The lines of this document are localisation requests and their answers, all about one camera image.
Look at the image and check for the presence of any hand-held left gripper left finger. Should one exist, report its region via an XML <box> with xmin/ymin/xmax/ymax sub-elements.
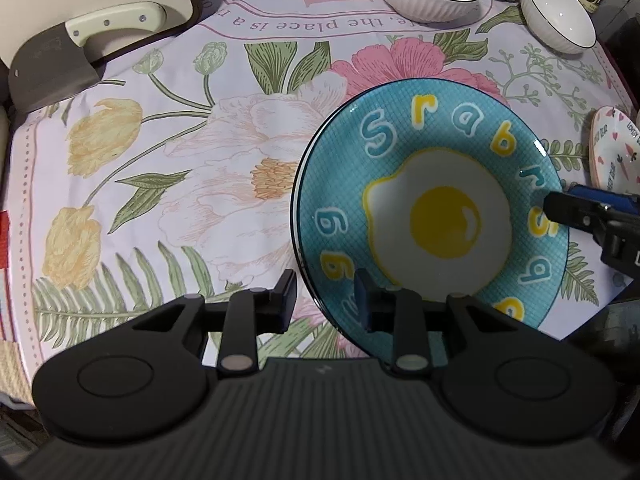
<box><xmin>131</xmin><ymin>269</ymin><xmax>299</xmax><ymax>380</ymax></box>

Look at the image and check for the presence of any floral tablecloth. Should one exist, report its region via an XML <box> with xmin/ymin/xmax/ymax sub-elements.
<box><xmin>0</xmin><ymin>0</ymin><xmax>640</xmax><ymax>406</ymax></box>

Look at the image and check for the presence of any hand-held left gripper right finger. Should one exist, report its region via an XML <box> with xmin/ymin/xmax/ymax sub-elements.
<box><xmin>353</xmin><ymin>268</ymin><xmax>508</xmax><ymax>378</ymax></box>

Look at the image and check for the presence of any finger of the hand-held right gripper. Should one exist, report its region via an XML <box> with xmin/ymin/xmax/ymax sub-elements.
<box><xmin>544</xmin><ymin>190</ymin><xmax>640</xmax><ymax>241</ymax></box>
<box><xmin>569</xmin><ymin>183</ymin><xmax>636</xmax><ymax>211</ymax></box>

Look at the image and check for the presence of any blue fried egg plate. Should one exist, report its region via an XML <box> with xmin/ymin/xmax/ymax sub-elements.
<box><xmin>290</xmin><ymin>79</ymin><xmax>571</xmax><ymax>361</ymax></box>

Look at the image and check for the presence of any cleaver with cream handle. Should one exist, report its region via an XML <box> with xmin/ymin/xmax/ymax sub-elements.
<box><xmin>7</xmin><ymin>1</ymin><xmax>167</xmax><ymax>113</ymax></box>

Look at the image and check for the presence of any pink strawberry print plate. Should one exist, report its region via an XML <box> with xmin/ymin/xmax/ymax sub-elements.
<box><xmin>587</xmin><ymin>106</ymin><xmax>640</xmax><ymax>196</ymax></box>

